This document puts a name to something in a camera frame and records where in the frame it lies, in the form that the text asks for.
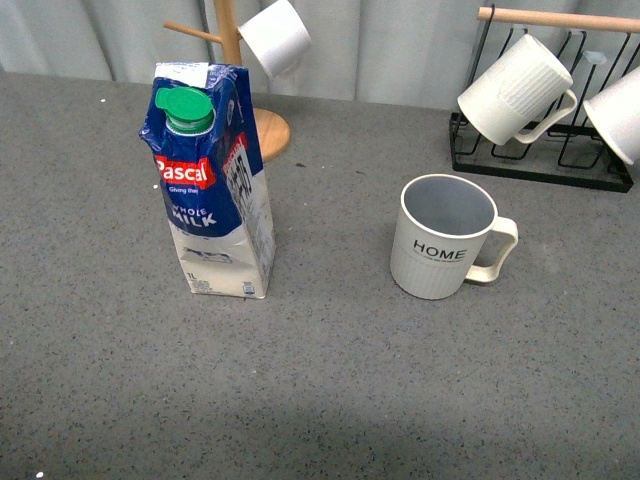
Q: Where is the white mug black handle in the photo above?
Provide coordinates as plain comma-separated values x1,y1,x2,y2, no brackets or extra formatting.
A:
583,68,639,165

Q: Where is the Pascal whole milk carton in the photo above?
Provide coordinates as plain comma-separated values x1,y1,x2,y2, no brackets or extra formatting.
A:
139,62,275,299

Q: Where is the grey curtain backdrop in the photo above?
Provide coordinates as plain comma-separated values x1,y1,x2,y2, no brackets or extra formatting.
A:
0,0,640,112

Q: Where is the white mug on tree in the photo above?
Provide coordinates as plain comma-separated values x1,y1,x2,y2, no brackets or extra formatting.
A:
238,0,312,79

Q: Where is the black wire mug rack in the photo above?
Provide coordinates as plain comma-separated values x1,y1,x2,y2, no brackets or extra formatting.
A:
449,6,639,192

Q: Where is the cream HOME mug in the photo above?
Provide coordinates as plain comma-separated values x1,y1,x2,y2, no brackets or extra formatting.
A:
390,174,519,300

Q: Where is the wooden mug tree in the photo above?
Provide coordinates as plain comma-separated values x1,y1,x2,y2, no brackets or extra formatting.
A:
163,0,291,162

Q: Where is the cream ribbed hanging mug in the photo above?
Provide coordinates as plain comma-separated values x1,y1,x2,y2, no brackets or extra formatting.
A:
457,34,578,145

